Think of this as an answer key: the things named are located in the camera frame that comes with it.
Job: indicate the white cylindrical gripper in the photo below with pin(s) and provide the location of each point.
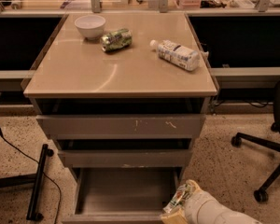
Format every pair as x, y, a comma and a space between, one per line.
195, 206

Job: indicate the green 7up can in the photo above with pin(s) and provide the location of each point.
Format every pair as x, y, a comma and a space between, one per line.
181, 194

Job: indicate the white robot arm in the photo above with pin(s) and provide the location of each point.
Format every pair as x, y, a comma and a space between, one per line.
232, 217

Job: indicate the bottom grey drawer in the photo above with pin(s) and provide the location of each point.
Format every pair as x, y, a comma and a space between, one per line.
123, 195

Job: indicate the grey drawer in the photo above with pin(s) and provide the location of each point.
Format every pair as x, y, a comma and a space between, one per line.
140, 118
123, 195
126, 153

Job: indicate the middle grey drawer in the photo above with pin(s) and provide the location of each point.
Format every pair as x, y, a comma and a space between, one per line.
126, 153

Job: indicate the grey drawer cabinet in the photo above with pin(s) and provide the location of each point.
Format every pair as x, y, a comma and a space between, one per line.
75, 68

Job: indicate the top grey drawer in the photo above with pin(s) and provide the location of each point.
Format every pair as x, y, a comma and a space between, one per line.
140, 118

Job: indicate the crushed green soda can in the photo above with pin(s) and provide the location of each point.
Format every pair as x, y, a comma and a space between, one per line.
115, 40

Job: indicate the black office chair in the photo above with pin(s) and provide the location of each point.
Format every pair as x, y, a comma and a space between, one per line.
260, 194

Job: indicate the clear plastic water bottle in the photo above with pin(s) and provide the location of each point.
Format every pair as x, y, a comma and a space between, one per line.
174, 53

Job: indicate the black floor stand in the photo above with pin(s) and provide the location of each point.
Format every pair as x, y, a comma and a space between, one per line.
34, 179

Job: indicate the white ceramic bowl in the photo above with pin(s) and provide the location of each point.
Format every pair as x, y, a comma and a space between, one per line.
90, 26

